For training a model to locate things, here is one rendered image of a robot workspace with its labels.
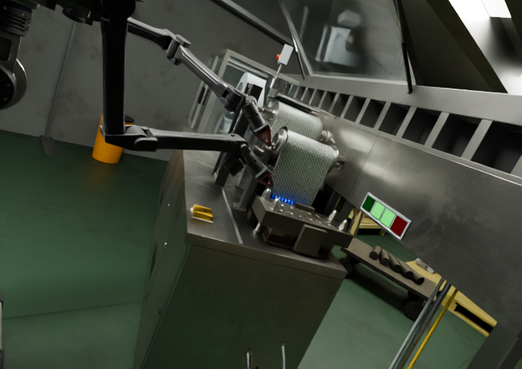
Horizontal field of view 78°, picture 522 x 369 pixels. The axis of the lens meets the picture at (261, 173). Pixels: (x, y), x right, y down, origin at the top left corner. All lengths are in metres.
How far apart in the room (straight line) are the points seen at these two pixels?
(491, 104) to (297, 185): 0.73
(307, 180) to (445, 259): 0.63
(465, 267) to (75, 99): 4.18
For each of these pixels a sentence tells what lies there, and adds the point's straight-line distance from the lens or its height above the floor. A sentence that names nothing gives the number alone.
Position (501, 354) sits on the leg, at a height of 1.03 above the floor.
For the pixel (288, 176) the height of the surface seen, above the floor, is 1.13.
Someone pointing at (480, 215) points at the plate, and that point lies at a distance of 1.00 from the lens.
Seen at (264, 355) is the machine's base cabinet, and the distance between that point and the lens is 1.51.
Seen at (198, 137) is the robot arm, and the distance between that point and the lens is 1.13.
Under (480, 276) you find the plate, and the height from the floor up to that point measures 1.20.
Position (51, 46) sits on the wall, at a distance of 4.35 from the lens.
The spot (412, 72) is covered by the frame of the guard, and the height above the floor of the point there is 1.69.
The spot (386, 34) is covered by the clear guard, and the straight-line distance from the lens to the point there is 1.44.
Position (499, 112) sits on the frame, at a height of 1.60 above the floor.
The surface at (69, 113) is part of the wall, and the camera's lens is 4.51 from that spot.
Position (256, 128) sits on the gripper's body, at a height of 1.27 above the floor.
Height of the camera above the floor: 1.39
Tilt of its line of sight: 12 degrees down
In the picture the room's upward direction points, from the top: 23 degrees clockwise
